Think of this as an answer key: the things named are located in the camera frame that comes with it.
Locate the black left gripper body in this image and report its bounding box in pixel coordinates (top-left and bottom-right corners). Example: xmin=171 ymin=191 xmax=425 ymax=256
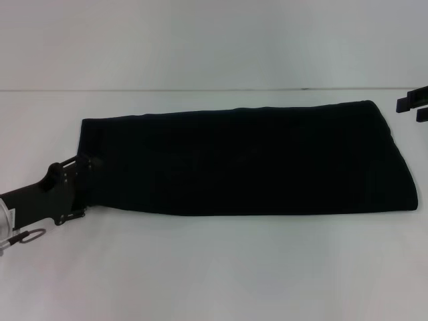
xmin=0 ymin=159 xmax=94 ymax=232

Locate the black t-shirt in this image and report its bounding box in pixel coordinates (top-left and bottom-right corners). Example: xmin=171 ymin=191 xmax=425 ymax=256
xmin=76 ymin=99 xmax=421 ymax=218

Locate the left arm cable with plug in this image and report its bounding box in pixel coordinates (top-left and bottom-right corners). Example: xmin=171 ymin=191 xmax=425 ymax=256
xmin=0 ymin=228 xmax=46 ymax=250

